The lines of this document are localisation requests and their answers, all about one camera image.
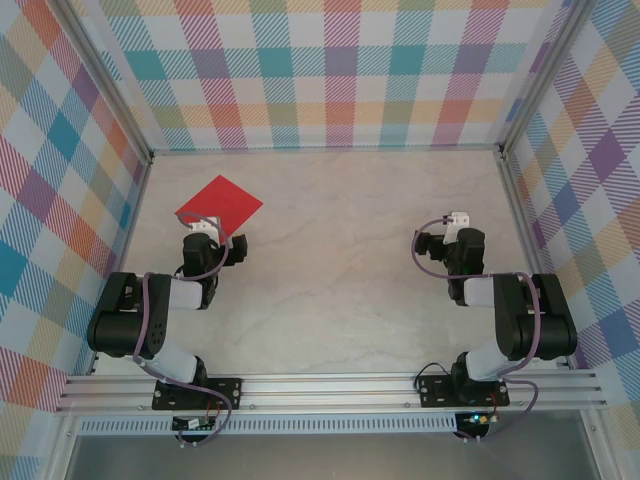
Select red square paper sheet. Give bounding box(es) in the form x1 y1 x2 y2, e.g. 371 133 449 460
174 174 265 237

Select grey metal panel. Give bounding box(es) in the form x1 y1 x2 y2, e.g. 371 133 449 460
64 432 601 480

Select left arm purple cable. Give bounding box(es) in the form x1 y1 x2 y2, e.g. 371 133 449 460
132 212 232 447

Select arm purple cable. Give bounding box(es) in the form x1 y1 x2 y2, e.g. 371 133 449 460
132 212 232 447
411 215 542 444

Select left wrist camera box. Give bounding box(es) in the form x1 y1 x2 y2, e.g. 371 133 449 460
188 215 224 233

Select aluminium side frame rail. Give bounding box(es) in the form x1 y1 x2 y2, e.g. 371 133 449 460
494 147 576 371
87 154 155 376

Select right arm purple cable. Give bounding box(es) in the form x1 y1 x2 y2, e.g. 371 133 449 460
411 215 542 444

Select aluminium rear frame rail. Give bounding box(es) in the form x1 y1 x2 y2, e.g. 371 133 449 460
149 143 504 157

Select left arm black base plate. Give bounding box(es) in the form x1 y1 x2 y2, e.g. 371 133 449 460
152 377 245 412

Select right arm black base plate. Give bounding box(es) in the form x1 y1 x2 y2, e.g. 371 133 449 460
417 374 511 409

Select aluminium mounting rail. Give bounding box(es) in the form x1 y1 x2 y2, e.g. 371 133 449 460
54 372 609 414

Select aluminium frame post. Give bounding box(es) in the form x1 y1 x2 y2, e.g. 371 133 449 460
497 0 586 159
52 0 155 166

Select perforated metal cable tray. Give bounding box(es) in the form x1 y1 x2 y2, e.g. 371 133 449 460
74 413 459 435

